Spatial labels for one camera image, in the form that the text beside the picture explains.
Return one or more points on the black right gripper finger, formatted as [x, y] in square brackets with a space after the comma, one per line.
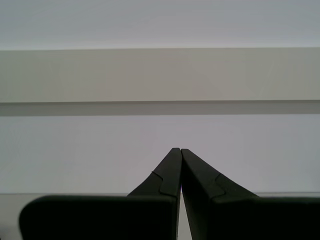
[225, 217]
[150, 212]

